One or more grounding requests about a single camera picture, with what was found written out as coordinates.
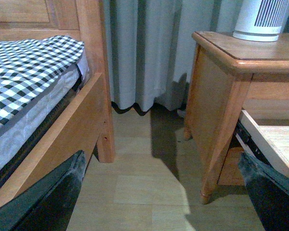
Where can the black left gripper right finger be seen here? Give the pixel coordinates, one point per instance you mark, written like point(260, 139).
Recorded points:
point(268, 191)

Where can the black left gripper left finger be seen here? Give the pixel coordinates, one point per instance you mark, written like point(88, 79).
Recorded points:
point(49, 203)

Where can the wooden drawer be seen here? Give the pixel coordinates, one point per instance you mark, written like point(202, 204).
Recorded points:
point(230, 174)
point(266, 136)

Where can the grey quilted mattress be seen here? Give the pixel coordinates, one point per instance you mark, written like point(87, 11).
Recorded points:
point(17, 131)

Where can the wooden nightstand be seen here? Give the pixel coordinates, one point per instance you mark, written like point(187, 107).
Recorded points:
point(230, 75)

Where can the black white checkered bedsheet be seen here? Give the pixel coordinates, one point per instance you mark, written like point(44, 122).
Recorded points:
point(28, 67)

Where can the white cylindrical air purifier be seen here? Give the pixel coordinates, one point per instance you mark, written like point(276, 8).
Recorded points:
point(261, 20)

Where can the light grey curtain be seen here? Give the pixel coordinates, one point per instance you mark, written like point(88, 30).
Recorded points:
point(150, 49)

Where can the wooden bed frame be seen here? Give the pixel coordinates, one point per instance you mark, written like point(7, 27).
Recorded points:
point(86, 123)

